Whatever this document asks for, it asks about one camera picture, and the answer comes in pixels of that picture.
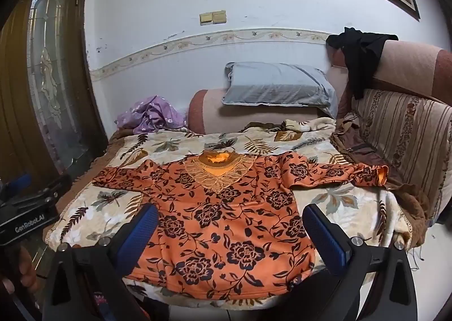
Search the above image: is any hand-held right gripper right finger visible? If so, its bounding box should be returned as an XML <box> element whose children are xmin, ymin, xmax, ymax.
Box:
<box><xmin>302</xmin><ymin>203</ymin><xmax>419</xmax><ymax>321</ymax></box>

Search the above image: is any person's left hand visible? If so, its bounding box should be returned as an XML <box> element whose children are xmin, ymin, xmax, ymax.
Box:
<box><xmin>0</xmin><ymin>245</ymin><xmax>40</xmax><ymax>295</ymax></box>

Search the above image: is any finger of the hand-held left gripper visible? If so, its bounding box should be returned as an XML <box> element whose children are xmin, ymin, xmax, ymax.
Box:
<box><xmin>21</xmin><ymin>176</ymin><xmax>73</xmax><ymax>209</ymax></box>
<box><xmin>7</xmin><ymin>173</ymin><xmax>32</xmax><ymax>195</ymax></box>

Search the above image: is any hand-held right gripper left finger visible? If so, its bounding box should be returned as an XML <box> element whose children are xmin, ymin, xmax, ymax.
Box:
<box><xmin>42</xmin><ymin>203</ymin><xmax>159</xmax><ymax>321</ymax></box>

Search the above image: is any grey pillow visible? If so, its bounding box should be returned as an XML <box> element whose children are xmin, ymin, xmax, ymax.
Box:
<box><xmin>222</xmin><ymin>62</ymin><xmax>339</xmax><ymax>119</ymax></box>

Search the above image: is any purple floral cloth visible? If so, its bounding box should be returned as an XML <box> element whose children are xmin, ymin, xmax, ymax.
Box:
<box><xmin>116</xmin><ymin>95</ymin><xmax>188</xmax><ymax>134</ymax></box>

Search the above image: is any wooden door with glass pane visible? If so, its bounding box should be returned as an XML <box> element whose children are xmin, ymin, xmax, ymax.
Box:
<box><xmin>0</xmin><ymin>0</ymin><xmax>108</xmax><ymax>187</ymax></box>

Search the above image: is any leaf print blanket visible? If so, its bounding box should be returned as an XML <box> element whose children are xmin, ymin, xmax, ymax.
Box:
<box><xmin>44</xmin><ymin>118</ymin><xmax>414</xmax><ymax>309</ymax></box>

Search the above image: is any black garment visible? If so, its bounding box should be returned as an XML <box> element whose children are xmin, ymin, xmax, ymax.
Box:
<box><xmin>325</xmin><ymin>26</ymin><xmax>399</xmax><ymax>100</ymax></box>

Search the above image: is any orange floral shirt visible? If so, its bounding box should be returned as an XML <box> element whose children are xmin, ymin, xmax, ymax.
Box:
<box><xmin>92</xmin><ymin>150</ymin><xmax>389</xmax><ymax>302</ymax></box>

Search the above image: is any brown quilted cloth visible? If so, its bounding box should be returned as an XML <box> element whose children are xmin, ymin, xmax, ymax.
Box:
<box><xmin>330</xmin><ymin>120</ymin><xmax>431</xmax><ymax>233</ymax></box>

